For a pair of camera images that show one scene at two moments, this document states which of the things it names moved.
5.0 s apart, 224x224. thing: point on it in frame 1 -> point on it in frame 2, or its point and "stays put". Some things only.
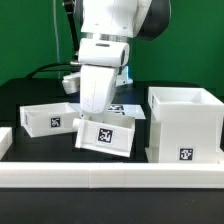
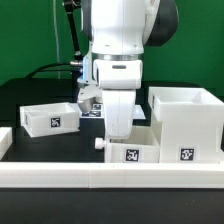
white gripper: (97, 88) -> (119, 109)
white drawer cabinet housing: (185, 125) stays put
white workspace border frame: (104, 175) stays put
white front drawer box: (105, 133) -> (142, 146)
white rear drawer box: (50, 118) stays put
